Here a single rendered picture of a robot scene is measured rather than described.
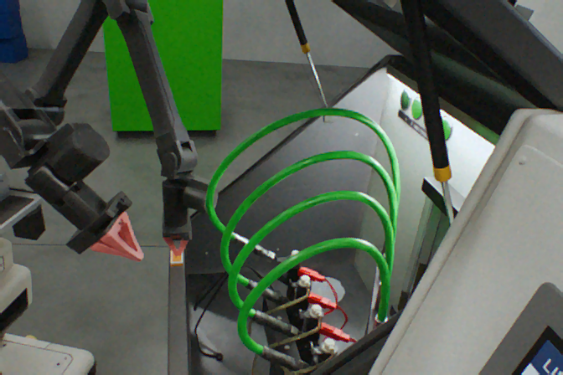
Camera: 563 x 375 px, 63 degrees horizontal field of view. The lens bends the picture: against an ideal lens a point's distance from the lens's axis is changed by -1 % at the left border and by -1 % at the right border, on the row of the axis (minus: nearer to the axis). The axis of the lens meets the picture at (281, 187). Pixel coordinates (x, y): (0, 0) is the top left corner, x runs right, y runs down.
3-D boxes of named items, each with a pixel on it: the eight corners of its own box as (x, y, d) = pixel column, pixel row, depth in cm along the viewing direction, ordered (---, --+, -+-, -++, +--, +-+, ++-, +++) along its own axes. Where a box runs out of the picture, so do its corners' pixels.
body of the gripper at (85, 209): (116, 218, 67) (77, 183, 65) (74, 254, 71) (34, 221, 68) (131, 197, 73) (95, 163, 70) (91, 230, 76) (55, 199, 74)
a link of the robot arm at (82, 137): (39, 134, 74) (-9, 136, 66) (83, 90, 70) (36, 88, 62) (78, 197, 73) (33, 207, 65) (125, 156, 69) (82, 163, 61)
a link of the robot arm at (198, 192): (184, 149, 110) (163, 151, 102) (227, 160, 106) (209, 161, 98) (178, 197, 112) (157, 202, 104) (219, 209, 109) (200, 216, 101)
